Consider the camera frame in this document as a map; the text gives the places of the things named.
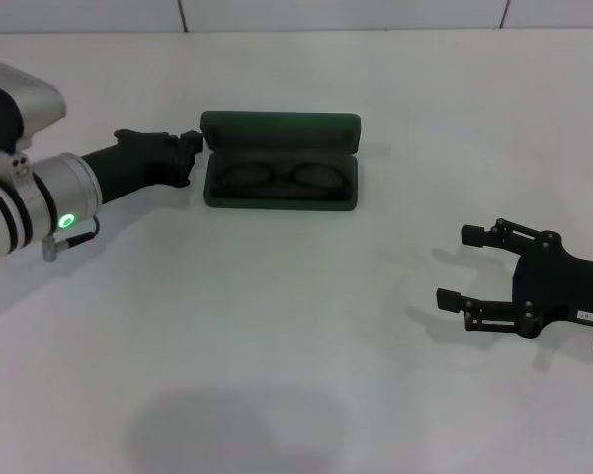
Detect green glasses case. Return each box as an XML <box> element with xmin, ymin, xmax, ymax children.
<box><xmin>199</xmin><ymin>110</ymin><xmax>362</xmax><ymax>213</ymax></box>

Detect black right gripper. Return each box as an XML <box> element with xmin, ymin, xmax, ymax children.
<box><xmin>435</xmin><ymin>218</ymin><xmax>593</xmax><ymax>341</ymax></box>

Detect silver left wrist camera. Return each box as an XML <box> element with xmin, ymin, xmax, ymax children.
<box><xmin>0</xmin><ymin>61</ymin><xmax>68</xmax><ymax>154</ymax></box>

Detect left gripper cable with plug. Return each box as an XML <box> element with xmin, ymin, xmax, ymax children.
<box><xmin>42</xmin><ymin>214</ymin><xmax>102</xmax><ymax>261</ymax></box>

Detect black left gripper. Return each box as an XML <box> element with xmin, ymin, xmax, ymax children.
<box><xmin>81</xmin><ymin>128</ymin><xmax>204</xmax><ymax>203</ymax></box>

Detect black glasses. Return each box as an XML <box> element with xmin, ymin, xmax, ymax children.
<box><xmin>219</xmin><ymin>161</ymin><xmax>350</xmax><ymax>192</ymax></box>

